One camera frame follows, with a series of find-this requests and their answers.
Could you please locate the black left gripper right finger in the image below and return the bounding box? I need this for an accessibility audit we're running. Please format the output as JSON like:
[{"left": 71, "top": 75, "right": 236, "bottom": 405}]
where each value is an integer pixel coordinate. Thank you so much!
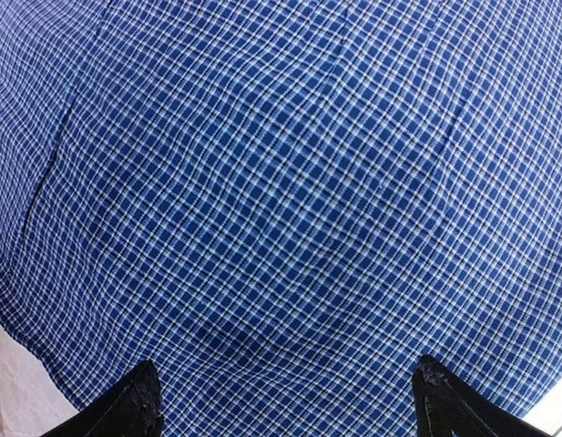
[{"left": 412, "top": 355, "right": 546, "bottom": 437}]

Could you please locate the blue checked long sleeve shirt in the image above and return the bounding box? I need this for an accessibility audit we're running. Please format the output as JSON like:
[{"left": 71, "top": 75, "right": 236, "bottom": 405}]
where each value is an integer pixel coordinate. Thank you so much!
[{"left": 0, "top": 1, "right": 562, "bottom": 436}]

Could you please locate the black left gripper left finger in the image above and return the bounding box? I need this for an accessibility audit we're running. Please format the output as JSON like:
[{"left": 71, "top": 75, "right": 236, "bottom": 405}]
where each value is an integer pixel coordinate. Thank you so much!
[{"left": 45, "top": 360, "right": 164, "bottom": 437}]

